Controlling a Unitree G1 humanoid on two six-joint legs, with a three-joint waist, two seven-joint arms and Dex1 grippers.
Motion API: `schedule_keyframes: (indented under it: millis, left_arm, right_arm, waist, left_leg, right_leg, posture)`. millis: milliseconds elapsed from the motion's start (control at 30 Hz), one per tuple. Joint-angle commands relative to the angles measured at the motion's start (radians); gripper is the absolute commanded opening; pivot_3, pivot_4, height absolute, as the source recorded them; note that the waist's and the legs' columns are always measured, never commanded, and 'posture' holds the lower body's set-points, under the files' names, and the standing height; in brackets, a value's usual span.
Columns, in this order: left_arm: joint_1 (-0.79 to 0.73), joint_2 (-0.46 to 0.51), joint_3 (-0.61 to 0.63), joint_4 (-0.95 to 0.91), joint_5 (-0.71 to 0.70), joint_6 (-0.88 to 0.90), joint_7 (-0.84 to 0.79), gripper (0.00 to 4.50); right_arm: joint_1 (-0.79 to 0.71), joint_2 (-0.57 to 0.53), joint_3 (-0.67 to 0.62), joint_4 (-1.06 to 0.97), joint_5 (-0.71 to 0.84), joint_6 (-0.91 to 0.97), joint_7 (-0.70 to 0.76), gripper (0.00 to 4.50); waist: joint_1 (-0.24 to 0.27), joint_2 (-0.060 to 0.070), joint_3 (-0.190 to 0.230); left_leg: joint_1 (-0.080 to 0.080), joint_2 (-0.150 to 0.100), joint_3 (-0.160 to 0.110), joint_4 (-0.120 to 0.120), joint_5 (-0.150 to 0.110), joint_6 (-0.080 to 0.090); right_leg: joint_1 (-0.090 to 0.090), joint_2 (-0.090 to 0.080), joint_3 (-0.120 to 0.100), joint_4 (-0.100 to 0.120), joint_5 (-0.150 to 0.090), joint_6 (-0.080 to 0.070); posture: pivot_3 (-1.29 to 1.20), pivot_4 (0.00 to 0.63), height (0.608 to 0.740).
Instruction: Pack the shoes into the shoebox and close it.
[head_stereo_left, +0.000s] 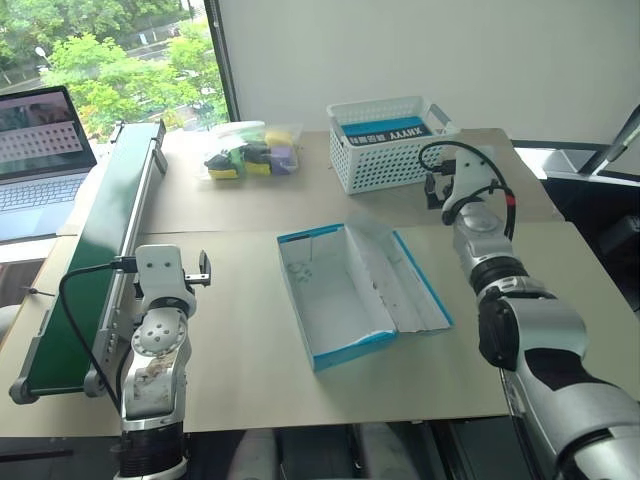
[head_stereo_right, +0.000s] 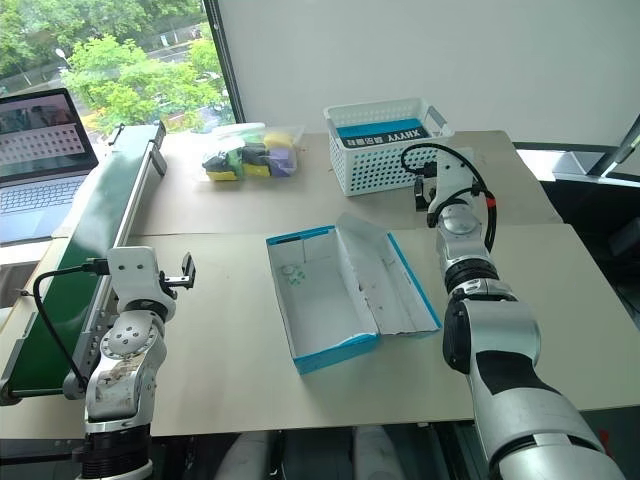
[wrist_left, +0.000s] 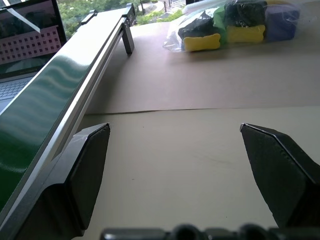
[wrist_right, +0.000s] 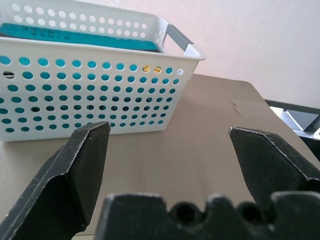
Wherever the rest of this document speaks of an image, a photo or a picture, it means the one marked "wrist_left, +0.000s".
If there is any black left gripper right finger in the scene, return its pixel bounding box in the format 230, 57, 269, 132
239, 122, 320, 229

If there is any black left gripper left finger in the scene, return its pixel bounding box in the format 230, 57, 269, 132
14, 122, 111, 240

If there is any green conveyor belt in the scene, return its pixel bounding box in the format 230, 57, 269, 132
0, 55, 91, 212
0, 3, 136, 240

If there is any grey conveyor support leg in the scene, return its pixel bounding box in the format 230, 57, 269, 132
121, 21, 136, 55

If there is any yellow bone-shaped sponge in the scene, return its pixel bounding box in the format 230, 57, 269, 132
226, 24, 266, 44
183, 33, 222, 53

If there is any purple sponge block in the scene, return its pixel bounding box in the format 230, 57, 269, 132
263, 3, 301, 43

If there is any open laptop computer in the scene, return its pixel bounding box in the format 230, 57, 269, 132
0, 0, 68, 113

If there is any clear plastic bag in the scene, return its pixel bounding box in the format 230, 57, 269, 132
162, 0, 306, 53

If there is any black sponge block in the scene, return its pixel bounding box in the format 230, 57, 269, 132
177, 10, 218, 40
223, 0, 269, 28

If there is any green sponge block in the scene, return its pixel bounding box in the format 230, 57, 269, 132
212, 5, 229, 46

